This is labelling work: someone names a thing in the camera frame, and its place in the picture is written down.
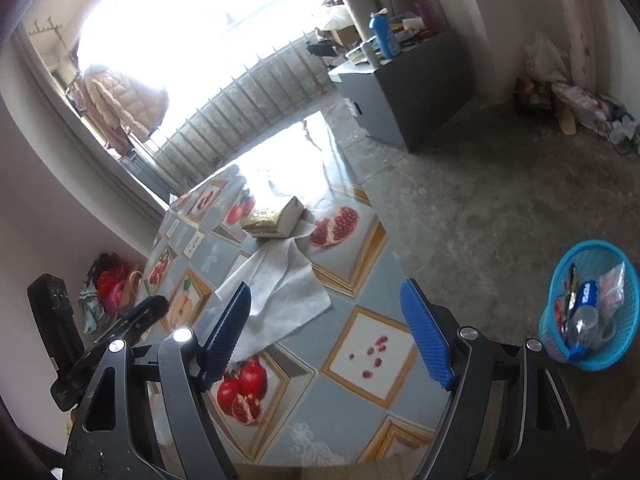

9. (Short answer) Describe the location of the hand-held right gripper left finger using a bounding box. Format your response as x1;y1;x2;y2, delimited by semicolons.
65;281;252;480

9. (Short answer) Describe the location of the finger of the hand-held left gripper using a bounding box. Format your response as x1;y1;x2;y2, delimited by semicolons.
80;295;171;367

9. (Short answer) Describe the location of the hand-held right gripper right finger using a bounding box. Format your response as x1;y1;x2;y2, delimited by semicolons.
400;279;588;480

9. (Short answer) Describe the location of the white nonwoven cloth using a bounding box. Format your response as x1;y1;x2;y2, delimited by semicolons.
197;220;332;361

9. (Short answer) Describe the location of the red plastic bag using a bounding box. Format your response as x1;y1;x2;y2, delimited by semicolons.
552;297;571;341

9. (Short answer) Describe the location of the purple instant noodle bag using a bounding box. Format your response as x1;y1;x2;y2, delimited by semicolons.
564;262;580;311

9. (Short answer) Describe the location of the clear bottle blue label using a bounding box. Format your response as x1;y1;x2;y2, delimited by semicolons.
562;280;601;363

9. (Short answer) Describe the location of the blue mesh plastic basket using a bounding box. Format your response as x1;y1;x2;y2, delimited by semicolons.
539;239;640;372

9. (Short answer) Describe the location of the clear flower print packaging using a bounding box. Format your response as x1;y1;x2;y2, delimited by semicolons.
597;262;627;311

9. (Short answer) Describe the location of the kraft paper bag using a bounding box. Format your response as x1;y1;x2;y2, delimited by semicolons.
125;269;146;311

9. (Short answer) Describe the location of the patterned green cloth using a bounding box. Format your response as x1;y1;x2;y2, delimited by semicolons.
79;285;106;336

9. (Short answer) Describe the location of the red pink bag bundle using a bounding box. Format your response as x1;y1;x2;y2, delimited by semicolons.
95;267;128;311

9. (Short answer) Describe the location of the brown snack wrapper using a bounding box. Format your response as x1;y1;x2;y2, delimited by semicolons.
241;195;307;239

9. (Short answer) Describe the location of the beige hanging jacket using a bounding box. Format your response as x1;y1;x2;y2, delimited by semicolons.
80;65;168;136

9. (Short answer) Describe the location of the metal window railing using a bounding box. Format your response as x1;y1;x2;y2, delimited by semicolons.
150;35;336;196

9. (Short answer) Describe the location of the grey cabinet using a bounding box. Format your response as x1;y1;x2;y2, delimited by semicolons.
327;27;476;153

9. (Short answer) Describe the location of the white plastic bag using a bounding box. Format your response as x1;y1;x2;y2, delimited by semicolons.
522;30;568;83

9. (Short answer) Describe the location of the blue spray bottle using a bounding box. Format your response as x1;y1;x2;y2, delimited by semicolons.
368;8;402;59

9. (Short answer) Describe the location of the pink cup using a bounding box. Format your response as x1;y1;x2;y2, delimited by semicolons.
410;0;438;31

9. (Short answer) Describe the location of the pink floral paper roll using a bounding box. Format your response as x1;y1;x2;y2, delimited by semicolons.
547;0;601;86

